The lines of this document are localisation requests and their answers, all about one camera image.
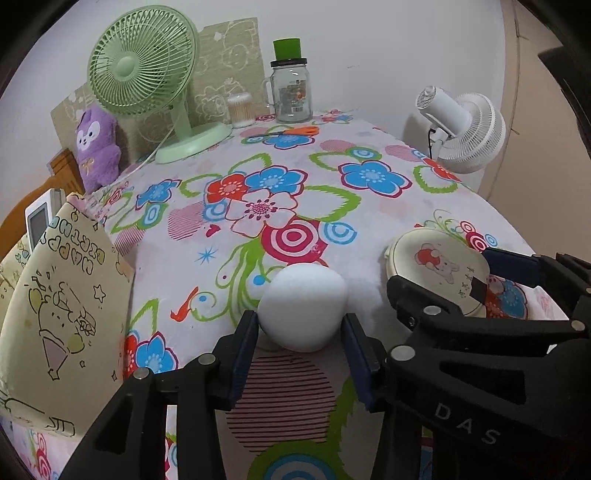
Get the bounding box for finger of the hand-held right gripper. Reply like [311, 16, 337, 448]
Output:
[387, 276, 591, 367]
[480, 248, 591, 319]

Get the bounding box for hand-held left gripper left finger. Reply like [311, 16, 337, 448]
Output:
[83, 310, 260, 480]

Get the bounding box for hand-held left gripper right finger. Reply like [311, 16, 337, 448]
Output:
[342, 313, 439, 480]

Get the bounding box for cream round compact mirror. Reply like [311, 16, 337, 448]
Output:
[384, 228, 492, 319]

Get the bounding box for white round case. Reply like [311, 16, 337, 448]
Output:
[259, 264, 349, 354]

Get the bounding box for yellow fabric storage box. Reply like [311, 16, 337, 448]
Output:
[0, 198, 137, 439]

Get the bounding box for white remote control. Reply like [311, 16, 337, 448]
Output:
[24, 188, 66, 257]

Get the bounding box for beige door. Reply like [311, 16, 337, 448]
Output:
[478, 0, 591, 259]

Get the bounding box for white standing fan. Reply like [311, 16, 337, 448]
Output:
[413, 84, 508, 175]

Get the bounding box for dark object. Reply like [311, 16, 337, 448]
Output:
[538, 44, 591, 153]

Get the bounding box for glass jar with green lid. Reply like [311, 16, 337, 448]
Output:
[262, 38, 315, 124]

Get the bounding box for clear cotton swab container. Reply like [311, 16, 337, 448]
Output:
[226, 91, 254, 129]

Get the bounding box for purple plush toy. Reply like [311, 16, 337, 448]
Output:
[74, 105, 123, 193]

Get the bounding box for wooden bed headboard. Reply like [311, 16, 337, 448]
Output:
[0, 148, 88, 259]

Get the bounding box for beige patterned board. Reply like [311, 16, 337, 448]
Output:
[50, 17, 259, 153]

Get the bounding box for green desk fan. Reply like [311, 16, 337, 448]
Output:
[87, 6, 232, 165]

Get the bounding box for orange handled scissors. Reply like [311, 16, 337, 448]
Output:
[253, 124, 320, 138]

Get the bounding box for white fan cable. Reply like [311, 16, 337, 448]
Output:
[121, 129, 178, 178]

